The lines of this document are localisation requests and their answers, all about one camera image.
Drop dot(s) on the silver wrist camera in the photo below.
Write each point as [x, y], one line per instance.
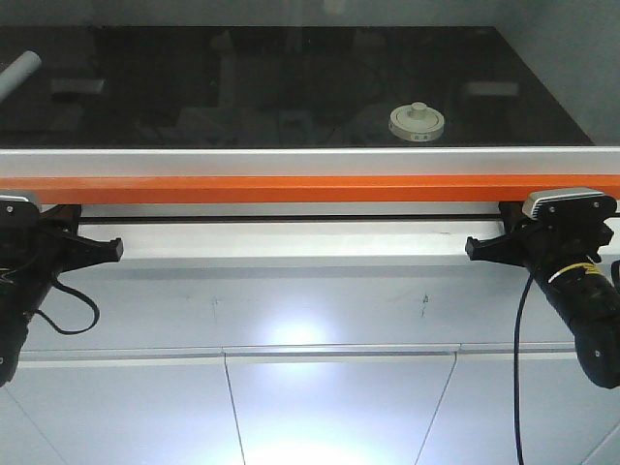
[569, 205]
[17, 201]

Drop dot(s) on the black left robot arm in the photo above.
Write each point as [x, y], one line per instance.
[16, 315]

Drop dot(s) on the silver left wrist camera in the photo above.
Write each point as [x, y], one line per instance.
[17, 201]

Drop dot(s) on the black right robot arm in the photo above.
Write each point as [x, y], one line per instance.
[593, 320]

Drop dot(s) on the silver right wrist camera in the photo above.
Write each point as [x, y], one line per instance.
[569, 205]

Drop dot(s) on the orange sash handle bar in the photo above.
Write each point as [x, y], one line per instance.
[299, 188]

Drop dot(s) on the glass jar with cream lid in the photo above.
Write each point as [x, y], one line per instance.
[416, 122]

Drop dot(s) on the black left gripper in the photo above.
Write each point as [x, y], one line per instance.
[35, 250]

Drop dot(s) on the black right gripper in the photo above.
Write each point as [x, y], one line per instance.
[561, 259]

